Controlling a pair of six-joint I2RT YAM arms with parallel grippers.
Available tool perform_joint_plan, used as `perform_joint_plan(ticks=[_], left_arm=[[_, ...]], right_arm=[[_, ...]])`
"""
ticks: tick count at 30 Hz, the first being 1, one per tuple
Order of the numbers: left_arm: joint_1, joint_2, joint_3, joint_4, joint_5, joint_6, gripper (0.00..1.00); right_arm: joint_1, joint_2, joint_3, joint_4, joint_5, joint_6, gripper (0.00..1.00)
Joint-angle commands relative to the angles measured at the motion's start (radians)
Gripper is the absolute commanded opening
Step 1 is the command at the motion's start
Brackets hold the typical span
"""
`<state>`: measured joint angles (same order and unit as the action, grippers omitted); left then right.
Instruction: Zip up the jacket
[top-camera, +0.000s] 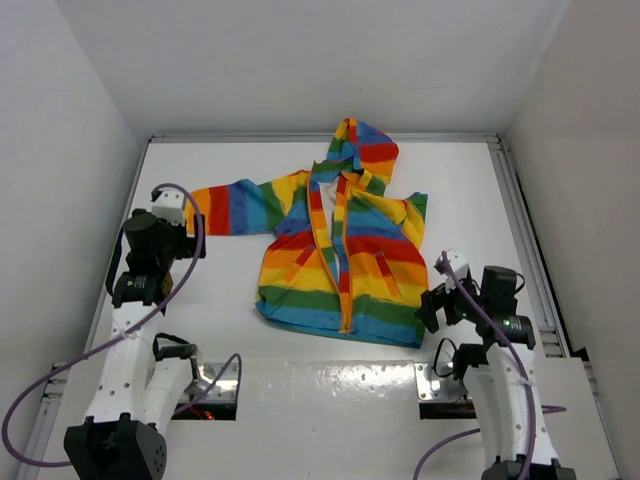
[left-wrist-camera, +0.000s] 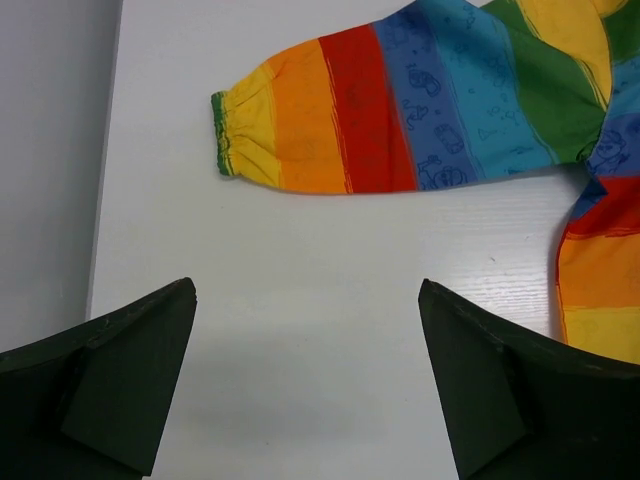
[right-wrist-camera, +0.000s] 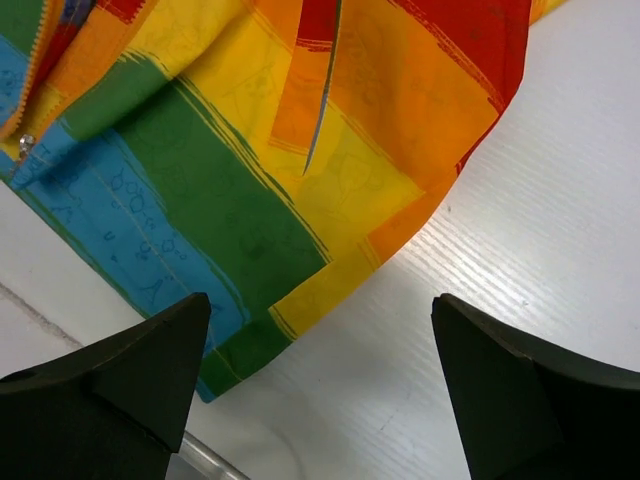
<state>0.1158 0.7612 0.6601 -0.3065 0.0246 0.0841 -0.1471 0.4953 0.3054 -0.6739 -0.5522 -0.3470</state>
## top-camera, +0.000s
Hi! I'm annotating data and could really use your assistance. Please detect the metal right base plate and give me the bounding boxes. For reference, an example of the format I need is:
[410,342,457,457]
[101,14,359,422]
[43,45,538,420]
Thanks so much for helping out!
[414,361,469,403]

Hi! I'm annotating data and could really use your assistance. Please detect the rainbow striped hooded jacket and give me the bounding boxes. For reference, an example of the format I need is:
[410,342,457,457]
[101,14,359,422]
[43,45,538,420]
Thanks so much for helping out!
[185,118,428,348]

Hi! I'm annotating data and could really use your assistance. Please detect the metal base plate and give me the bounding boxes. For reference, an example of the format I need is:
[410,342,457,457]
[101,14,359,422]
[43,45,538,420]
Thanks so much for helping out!
[178,361,241,405]
[414,361,469,403]

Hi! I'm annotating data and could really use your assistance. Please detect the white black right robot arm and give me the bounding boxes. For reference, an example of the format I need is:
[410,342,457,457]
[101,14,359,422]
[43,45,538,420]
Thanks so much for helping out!
[417,259,576,479]

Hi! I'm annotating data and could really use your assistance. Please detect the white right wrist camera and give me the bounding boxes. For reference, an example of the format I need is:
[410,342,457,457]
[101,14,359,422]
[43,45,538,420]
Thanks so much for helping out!
[435,249,469,278]

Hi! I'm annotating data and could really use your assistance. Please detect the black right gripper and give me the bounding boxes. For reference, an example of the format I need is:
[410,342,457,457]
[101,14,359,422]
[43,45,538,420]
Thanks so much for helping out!
[414,270,486,332]

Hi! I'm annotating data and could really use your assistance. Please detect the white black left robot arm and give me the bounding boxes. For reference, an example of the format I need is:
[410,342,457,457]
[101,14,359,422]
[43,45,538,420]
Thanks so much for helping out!
[64,207,198,479]

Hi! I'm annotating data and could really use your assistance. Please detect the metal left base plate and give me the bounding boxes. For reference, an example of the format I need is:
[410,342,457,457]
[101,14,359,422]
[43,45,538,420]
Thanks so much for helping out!
[178,361,241,405]

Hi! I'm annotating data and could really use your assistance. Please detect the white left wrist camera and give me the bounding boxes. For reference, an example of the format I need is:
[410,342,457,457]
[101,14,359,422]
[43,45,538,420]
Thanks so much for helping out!
[151,189,186,226]

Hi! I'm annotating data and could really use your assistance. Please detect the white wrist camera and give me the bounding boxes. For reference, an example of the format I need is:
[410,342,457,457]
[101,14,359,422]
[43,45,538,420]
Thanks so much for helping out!
[435,249,469,278]
[151,189,186,226]

